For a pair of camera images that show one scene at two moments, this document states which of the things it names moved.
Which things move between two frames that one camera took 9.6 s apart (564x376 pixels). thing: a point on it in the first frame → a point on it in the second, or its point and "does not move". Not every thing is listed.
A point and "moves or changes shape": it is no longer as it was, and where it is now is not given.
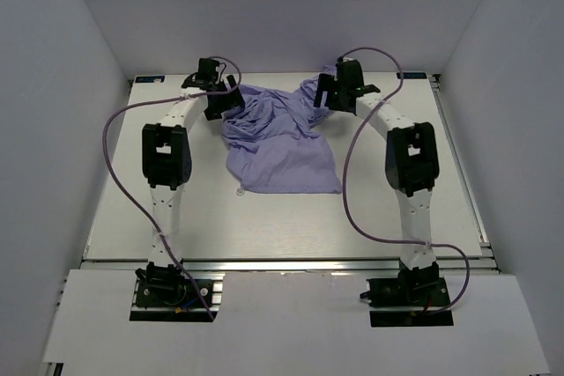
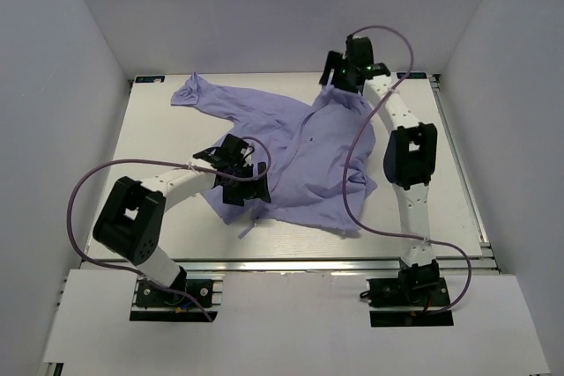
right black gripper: x=326 y=83 → x=337 y=61
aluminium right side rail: x=437 y=85 does not move
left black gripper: x=230 y=100 → x=253 y=189
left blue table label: x=150 y=79 does not move
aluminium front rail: x=107 y=264 does not move
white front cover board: x=288 y=324 does not move
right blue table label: x=411 y=76 does not move
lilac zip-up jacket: x=269 y=144 moves or changes shape
